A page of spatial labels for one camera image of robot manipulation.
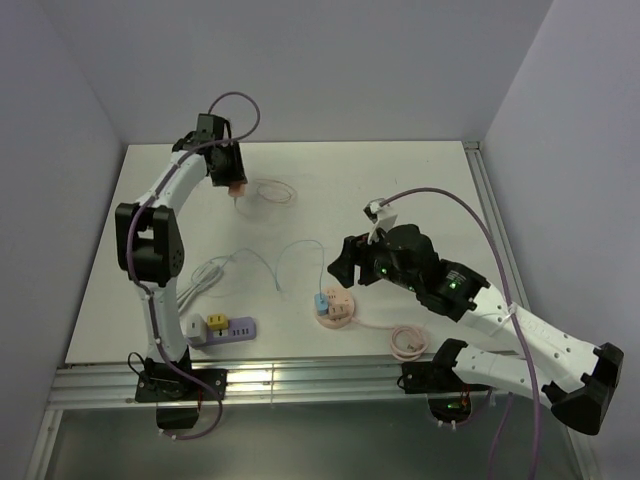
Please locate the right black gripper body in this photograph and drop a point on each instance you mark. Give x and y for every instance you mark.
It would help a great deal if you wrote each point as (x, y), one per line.
(375, 260)

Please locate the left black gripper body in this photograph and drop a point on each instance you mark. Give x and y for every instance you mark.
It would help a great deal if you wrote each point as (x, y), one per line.
(231, 167)

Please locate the brown pink plug adapter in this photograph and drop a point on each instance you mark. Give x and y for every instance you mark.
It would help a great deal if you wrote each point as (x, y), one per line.
(337, 295)

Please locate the blue plug adapter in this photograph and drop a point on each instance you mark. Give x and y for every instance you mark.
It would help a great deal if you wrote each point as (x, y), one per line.
(321, 304)

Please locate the purple power strip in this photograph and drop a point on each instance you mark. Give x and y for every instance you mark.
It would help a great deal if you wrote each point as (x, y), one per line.
(240, 329)

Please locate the yellow plug adapter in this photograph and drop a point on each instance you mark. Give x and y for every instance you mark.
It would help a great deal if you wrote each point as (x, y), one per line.
(217, 322)

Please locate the white plug adapter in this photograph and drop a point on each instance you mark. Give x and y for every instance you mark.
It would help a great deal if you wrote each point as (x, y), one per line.
(196, 329)

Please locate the round pink power socket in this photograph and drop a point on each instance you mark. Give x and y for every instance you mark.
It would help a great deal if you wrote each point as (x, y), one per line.
(338, 315)

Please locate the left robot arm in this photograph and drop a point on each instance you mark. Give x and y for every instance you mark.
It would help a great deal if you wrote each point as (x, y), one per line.
(151, 251)

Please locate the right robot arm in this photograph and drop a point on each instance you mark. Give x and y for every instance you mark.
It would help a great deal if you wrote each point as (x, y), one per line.
(574, 379)

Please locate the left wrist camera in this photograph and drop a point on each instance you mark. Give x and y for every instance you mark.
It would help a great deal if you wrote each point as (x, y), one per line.
(210, 127)

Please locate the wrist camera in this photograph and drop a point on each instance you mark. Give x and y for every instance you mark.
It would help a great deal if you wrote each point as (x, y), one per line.
(210, 127)
(382, 217)

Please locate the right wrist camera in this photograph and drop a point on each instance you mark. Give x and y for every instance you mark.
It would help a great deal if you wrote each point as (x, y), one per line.
(382, 217)

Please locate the aluminium front rail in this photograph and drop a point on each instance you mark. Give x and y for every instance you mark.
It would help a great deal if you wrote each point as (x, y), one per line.
(364, 378)

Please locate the aluminium side rail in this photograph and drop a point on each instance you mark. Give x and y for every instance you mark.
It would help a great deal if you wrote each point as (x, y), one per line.
(492, 215)

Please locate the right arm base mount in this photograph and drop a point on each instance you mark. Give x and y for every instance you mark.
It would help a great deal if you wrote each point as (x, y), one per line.
(451, 402)

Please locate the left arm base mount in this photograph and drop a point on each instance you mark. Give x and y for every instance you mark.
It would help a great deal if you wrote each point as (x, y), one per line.
(178, 405)

